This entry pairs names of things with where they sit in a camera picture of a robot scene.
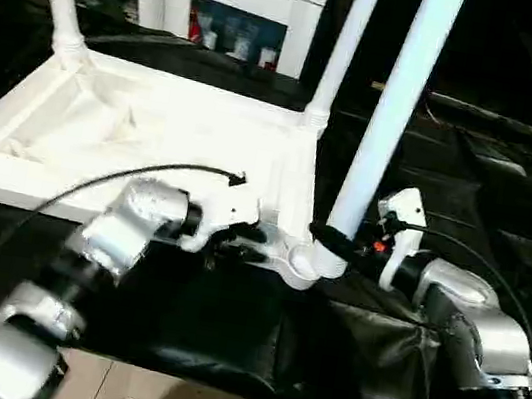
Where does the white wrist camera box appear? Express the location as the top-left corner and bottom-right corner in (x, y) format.
(172, 178), (266, 264)
(364, 182), (435, 295)

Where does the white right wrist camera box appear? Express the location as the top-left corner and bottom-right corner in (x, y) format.
(364, 182), (435, 295)

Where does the white plastic table top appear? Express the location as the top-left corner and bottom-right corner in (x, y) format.
(0, 34), (375, 299)

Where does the white bottle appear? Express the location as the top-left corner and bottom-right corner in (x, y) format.
(229, 28), (254, 61)

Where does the red bottle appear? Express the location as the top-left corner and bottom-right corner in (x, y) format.
(185, 9), (206, 44)

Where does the black work mat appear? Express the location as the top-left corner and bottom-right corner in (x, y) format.
(0, 0), (532, 399)

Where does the dark metal rod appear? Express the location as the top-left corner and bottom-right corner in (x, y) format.
(364, 80), (532, 149)

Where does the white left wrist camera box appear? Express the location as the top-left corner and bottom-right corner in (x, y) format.
(172, 178), (266, 264)

